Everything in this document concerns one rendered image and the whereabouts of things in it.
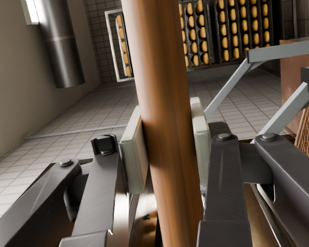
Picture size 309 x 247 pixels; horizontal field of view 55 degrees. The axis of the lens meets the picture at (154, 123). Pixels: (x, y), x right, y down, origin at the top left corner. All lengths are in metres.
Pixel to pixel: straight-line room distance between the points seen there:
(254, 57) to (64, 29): 2.50
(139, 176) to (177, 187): 0.04
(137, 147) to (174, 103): 0.03
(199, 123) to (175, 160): 0.03
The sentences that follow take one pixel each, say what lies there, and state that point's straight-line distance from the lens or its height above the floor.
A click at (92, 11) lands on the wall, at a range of 5.35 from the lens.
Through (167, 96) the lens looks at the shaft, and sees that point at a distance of 0.16.
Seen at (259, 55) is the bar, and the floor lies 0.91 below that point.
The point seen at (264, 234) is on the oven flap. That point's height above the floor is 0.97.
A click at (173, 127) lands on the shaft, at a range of 0.17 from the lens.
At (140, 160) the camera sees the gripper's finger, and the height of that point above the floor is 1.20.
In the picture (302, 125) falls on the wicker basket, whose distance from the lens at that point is 1.19.
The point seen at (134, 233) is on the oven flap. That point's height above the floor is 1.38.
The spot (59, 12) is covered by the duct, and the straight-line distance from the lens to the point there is 3.31.
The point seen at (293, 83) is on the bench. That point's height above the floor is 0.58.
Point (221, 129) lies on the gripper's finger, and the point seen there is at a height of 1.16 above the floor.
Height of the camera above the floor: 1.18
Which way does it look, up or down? 6 degrees up
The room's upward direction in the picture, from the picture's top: 98 degrees counter-clockwise
